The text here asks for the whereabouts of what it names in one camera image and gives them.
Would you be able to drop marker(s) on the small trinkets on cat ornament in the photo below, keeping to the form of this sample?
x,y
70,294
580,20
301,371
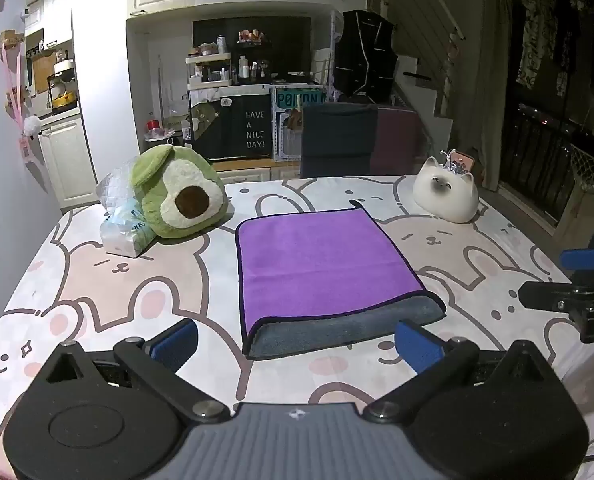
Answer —
x,y
458,164

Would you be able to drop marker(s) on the white tissue pack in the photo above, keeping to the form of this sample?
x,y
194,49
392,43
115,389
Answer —
x,y
124,235

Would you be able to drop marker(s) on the white kitchen cabinet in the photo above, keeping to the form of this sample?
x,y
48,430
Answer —
x,y
64,160

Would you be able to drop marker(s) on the black balcony railing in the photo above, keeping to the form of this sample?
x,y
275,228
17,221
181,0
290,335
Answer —
x,y
542,160

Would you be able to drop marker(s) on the green avocado plush toy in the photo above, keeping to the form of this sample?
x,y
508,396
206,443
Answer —
x,y
177,195

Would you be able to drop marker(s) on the dark chair back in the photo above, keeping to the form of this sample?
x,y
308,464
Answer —
x,y
337,140

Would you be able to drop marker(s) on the red bowl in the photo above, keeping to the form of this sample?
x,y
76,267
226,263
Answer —
x,y
153,125

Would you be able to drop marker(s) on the black hanging vest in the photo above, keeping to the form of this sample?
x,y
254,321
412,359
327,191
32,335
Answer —
x,y
367,50

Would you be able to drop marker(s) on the white countertop organiser shelf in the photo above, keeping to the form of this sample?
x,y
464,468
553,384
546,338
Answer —
x,y
208,72

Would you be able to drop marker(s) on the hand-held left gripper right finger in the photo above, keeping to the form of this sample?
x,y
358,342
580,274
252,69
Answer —
x,y
417,349

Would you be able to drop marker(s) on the mauve cloth on chair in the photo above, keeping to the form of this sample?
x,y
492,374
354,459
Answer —
x,y
397,140

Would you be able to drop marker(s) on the teal framed sign board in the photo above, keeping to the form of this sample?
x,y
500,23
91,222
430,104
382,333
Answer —
x,y
289,125

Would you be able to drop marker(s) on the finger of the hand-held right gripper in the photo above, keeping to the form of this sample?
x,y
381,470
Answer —
x,y
547,296
584,259

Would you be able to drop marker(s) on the black printed curtain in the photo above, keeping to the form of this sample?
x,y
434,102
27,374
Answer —
x,y
242,127

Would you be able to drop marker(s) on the purple grey towel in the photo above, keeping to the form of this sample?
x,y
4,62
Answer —
x,y
312,260

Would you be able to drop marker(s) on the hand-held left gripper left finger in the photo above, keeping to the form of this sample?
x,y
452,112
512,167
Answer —
x,y
176,344

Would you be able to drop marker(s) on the hanging clothes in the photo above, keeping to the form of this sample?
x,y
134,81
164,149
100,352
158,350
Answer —
x,y
562,30

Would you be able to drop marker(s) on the white cat-shaped ornament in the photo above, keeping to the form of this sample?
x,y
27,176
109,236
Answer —
x,y
444,195

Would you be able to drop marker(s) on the clear quilted plastic bag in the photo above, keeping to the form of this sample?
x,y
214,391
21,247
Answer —
x,y
114,182

